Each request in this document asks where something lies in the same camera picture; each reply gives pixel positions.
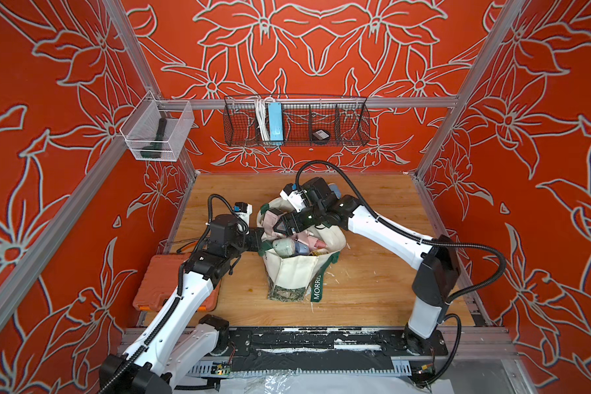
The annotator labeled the clear plastic wall bin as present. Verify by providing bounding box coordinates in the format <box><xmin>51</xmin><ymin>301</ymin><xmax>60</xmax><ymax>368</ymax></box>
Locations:
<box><xmin>120</xmin><ymin>91</ymin><xmax>195</xmax><ymax>163</ymax></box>

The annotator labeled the red plastic tool case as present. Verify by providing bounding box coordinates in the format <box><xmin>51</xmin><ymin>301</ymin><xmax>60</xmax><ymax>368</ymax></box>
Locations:
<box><xmin>132</xmin><ymin>253</ymin><xmax>221</xmax><ymax>312</ymax></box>

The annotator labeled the white canvas tote bag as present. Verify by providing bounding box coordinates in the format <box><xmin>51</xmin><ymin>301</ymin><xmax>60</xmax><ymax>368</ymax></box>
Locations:
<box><xmin>256</xmin><ymin>198</ymin><xmax>346</xmax><ymax>302</ymax></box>

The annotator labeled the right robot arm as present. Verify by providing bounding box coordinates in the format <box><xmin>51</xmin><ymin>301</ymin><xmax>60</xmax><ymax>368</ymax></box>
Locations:
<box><xmin>274</xmin><ymin>161</ymin><xmax>507</xmax><ymax>354</ymax></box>

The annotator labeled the light blue box in basket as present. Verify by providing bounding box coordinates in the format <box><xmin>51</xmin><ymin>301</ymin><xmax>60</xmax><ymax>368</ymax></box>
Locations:
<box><xmin>267</xmin><ymin>102</ymin><xmax>284</xmax><ymax>145</ymax></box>

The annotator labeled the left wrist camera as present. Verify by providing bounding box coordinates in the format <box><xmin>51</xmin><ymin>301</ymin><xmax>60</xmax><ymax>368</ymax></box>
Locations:
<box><xmin>233</xmin><ymin>202</ymin><xmax>253</xmax><ymax>226</ymax></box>

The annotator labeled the black wire wall basket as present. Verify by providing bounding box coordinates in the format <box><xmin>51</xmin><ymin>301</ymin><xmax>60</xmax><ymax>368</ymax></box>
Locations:
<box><xmin>223</xmin><ymin>95</ymin><xmax>371</xmax><ymax>147</ymax></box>

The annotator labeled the white round pencil sharpener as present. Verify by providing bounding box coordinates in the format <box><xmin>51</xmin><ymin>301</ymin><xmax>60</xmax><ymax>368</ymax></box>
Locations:
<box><xmin>272</xmin><ymin>238</ymin><xmax>296</xmax><ymax>259</ymax></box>

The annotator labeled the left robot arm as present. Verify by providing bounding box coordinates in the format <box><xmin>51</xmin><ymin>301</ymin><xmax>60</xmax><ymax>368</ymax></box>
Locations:
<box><xmin>99</xmin><ymin>202</ymin><xmax>262</xmax><ymax>393</ymax></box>

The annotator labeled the blue pencil sharpener pink cap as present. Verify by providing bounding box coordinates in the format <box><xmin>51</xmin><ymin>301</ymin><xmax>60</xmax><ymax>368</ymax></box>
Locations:
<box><xmin>328</xmin><ymin>183</ymin><xmax>341</xmax><ymax>199</ymax></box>

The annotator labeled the dark green tool in bin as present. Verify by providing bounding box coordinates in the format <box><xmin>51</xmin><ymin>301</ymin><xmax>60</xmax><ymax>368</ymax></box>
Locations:
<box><xmin>141</xmin><ymin>118</ymin><xmax>167</xmax><ymax>159</ymax></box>

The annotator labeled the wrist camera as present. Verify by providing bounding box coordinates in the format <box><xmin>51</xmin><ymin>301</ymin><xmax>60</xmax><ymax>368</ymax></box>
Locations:
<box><xmin>280</xmin><ymin>183</ymin><xmax>310</xmax><ymax>213</ymax></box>
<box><xmin>233</xmin><ymin>202</ymin><xmax>253</xmax><ymax>226</ymax></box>

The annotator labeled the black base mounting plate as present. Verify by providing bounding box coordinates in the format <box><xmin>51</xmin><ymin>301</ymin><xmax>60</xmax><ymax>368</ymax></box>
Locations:
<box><xmin>229</xmin><ymin>326</ymin><xmax>449</xmax><ymax>356</ymax></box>

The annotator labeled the white cable in basket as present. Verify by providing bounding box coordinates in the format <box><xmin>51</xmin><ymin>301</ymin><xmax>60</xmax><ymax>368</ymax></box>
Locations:
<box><xmin>254</xmin><ymin>97</ymin><xmax>270</xmax><ymax>143</ymax></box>

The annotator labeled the light blue small sharpener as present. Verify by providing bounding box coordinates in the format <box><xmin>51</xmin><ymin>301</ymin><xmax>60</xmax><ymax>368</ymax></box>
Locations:
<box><xmin>294</xmin><ymin>241</ymin><xmax>310</xmax><ymax>255</ymax></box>

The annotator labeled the small black item in basket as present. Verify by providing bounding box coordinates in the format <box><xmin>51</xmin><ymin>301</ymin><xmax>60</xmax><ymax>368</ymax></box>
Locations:
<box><xmin>311</xmin><ymin>129</ymin><xmax>331</xmax><ymax>144</ymax></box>

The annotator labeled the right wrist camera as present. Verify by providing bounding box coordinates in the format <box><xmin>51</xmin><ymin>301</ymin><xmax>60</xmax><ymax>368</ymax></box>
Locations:
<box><xmin>280</xmin><ymin>183</ymin><xmax>310</xmax><ymax>213</ymax></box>

